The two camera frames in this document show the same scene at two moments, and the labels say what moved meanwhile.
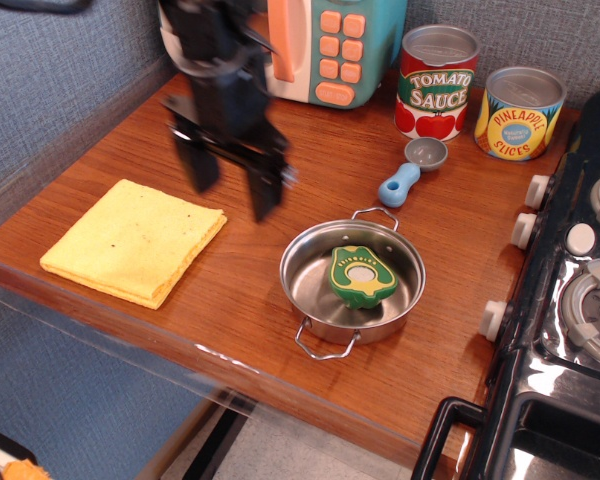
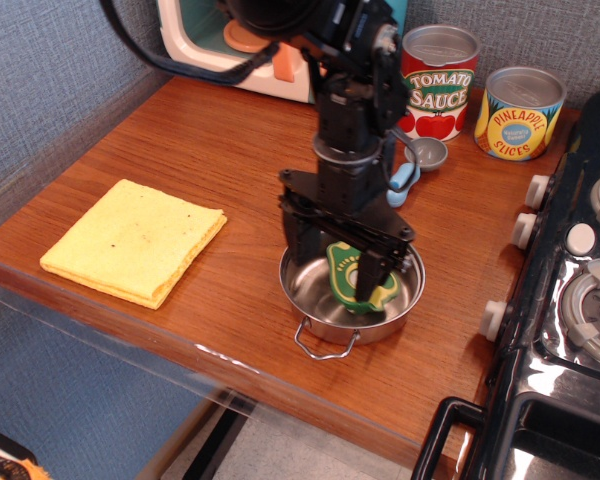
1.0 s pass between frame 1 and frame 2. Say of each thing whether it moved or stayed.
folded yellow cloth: stayed
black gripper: moved
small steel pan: stayed
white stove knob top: stayed
